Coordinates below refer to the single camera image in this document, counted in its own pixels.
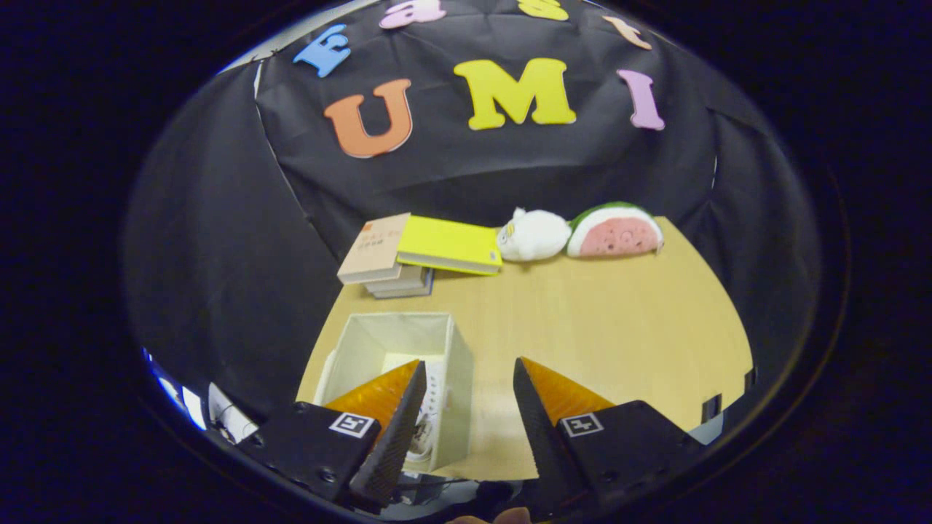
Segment yellow cover book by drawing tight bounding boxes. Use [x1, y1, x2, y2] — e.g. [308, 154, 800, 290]
[396, 215, 503, 277]

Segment cream fabric storage box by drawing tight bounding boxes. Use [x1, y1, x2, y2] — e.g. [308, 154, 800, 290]
[313, 311, 475, 474]

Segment white plush toy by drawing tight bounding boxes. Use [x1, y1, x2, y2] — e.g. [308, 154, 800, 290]
[497, 207, 573, 263]

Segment grey cover book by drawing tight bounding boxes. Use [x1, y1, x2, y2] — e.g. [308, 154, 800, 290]
[364, 266, 427, 294]

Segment white paper sheet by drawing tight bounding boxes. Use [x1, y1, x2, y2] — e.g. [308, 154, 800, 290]
[208, 382, 260, 443]

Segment tan cover book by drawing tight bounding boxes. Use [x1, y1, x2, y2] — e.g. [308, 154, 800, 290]
[337, 213, 412, 285]

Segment black cables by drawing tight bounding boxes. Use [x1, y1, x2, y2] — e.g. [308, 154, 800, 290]
[399, 472, 470, 492]

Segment watermelon slice plush toy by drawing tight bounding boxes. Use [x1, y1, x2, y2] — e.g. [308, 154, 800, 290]
[566, 202, 665, 258]

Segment white canvas shoe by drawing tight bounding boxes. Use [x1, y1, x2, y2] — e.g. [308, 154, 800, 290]
[406, 360, 446, 464]

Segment computer screen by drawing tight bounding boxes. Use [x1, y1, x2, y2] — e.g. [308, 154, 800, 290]
[146, 349, 208, 432]

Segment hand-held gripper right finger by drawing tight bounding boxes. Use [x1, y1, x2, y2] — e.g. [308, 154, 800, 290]
[513, 356, 706, 519]

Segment blue cover book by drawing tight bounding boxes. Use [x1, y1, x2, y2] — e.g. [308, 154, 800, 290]
[373, 269, 435, 300]

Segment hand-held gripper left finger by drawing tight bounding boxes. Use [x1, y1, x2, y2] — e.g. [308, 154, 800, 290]
[237, 359, 428, 508]

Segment black backdrop cloth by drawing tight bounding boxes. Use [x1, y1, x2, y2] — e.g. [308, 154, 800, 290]
[124, 0, 824, 437]

